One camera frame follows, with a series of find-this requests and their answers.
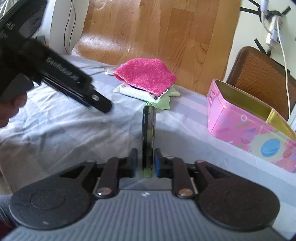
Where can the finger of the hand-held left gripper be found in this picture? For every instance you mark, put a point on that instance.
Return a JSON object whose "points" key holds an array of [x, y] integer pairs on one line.
{"points": [[98, 101]]}

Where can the black tape strip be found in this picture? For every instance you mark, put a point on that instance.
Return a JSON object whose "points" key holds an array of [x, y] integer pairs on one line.
{"points": [[261, 46], [251, 9], [286, 11]]}

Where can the person's left hand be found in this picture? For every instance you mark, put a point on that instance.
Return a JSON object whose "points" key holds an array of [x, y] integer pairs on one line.
{"points": [[9, 110]]}

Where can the pink tin box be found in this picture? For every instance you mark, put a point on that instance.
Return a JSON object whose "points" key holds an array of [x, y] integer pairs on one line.
{"points": [[231, 122]]}

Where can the wooden board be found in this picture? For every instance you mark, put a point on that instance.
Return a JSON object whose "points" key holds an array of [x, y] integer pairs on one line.
{"points": [[150, 30]]}

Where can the brown chair back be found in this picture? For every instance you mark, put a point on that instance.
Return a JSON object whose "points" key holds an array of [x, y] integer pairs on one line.
{"points": [[256, 69]]}

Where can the pink knitted cloth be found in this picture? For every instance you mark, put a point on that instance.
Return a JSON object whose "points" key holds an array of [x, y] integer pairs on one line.
{"points": [[145, 74]]}

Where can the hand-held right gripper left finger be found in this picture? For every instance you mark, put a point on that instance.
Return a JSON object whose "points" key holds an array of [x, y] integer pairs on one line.
{"points": [[133, 163]]}

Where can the black and green object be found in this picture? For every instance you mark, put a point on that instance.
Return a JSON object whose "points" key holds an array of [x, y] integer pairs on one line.
{"points": [[148, 139]]}

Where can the light green cloth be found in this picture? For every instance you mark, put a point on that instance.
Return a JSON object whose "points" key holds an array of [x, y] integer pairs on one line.
{"points": [[164, 103]]}

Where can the small white object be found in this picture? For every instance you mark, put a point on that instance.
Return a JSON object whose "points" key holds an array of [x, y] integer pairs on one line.
{"points": [[110, 70]]}

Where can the white power strip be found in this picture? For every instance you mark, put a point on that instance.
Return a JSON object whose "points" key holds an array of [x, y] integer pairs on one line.
{"points": [[274, 34]]}

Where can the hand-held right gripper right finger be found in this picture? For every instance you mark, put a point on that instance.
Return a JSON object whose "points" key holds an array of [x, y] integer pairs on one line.
{"points": [[158, 163]]}

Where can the white wet wipes pack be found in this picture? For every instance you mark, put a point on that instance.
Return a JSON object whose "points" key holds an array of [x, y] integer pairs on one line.
{"points": [[129, 91]]}

